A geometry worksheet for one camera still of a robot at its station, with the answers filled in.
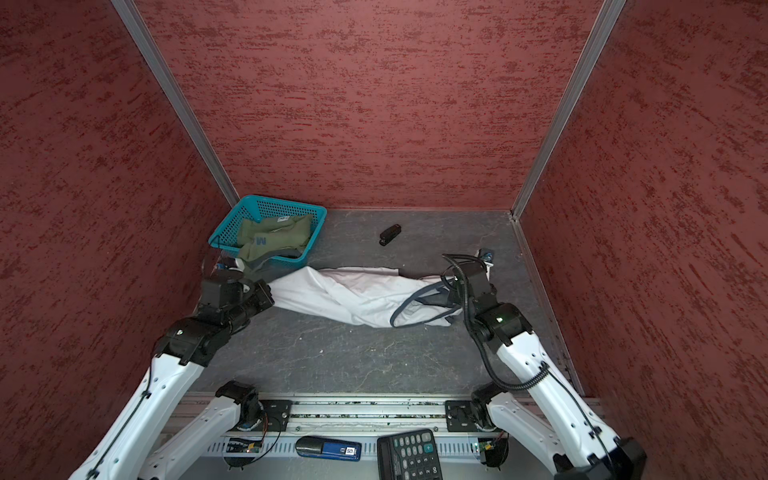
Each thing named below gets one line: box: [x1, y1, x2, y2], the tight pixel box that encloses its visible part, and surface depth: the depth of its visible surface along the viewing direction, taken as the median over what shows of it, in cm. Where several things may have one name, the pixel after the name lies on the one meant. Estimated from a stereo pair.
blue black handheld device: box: [295, 436, 362, 462], surface depth 68 cm
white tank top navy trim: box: [269, 266, 462, 328], surface depth 85 cm
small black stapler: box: [379, 224, 402, 246], surface depth 115 cm
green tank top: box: [238, 215, 311, 273], surface depth 102 cm
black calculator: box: [377, 428, 443, 480], surface depth 69 cm
